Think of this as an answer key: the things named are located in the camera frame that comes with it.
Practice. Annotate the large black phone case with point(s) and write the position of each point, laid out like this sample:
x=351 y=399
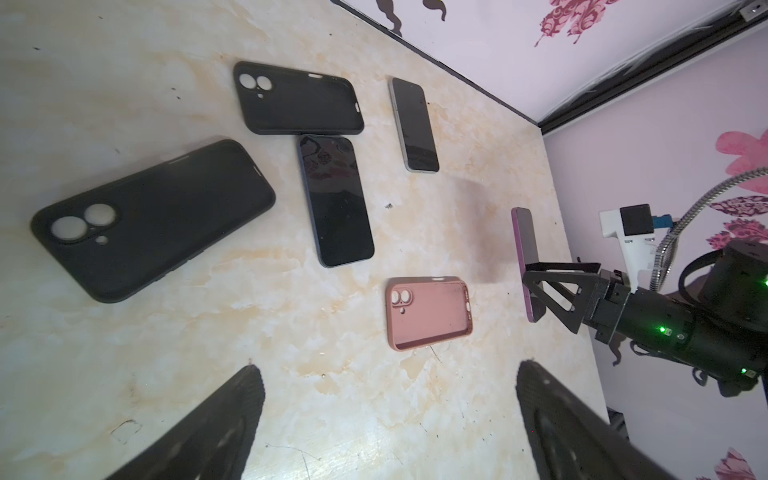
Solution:
x=118 y=238

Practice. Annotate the small black phone case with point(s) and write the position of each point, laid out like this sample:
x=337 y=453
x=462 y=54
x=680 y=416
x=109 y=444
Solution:
x=282 y=101

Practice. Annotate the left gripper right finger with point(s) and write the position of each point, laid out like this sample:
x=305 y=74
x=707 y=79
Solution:
x=568 y=440

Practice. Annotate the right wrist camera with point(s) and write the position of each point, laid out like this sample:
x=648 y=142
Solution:
x=633 y=227

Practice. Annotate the purple phone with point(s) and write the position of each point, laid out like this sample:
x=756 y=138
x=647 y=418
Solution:
x=527 y=252

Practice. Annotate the silver-edged black phone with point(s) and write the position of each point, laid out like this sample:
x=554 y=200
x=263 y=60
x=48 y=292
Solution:
x=414 y=126

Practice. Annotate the dark phone screen up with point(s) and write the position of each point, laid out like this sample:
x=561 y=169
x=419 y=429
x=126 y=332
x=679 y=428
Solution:
x=336 y=200

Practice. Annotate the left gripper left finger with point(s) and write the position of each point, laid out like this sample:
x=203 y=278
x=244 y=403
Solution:
x=213 y=441

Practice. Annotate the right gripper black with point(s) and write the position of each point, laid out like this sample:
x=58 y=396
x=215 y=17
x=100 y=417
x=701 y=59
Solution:
x=568 y=291

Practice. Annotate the pink phone case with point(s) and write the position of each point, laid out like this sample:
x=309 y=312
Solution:
x=421 y=311

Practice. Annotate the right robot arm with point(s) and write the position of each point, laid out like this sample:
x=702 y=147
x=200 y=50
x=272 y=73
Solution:
x=715 y=324

